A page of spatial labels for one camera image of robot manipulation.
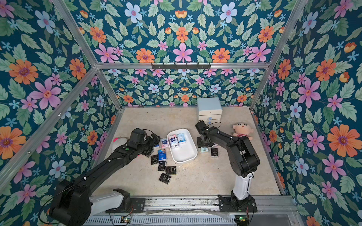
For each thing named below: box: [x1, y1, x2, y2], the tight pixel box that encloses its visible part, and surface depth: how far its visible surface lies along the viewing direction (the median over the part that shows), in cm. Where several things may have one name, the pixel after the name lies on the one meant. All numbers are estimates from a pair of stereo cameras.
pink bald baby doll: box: [232, 122, 254, 141], surface depth 100 cm
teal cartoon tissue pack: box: [200, 146, 209, 153], surface depth 93 cm
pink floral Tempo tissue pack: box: [161, 137, 169, 150], surface depth 96 cm
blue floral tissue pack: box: [157, 148, 167, 162], surface depth 92 cm
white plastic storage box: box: [166, 128, 198, 164], surface depth 96 cm
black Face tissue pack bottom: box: [158, 172, 173, 185], surface depth 82 cm
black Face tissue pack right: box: [165, 165, 177, 175], surface depth 86 cm
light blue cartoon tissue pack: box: [176, 132, 186, 143], surface depth 100 cm
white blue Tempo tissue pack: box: [168, 134, 180, 148], surface depth 95 cm
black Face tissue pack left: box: [150, 154, 159, 166], surface depth 90 cm
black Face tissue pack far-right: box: [210, 147, 219, 158], surface depth 94 cm
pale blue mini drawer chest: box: [197, 97, 223, 126], surface depth 103 cm
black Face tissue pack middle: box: [157, 160, 167, 172], surface depth 88 cm
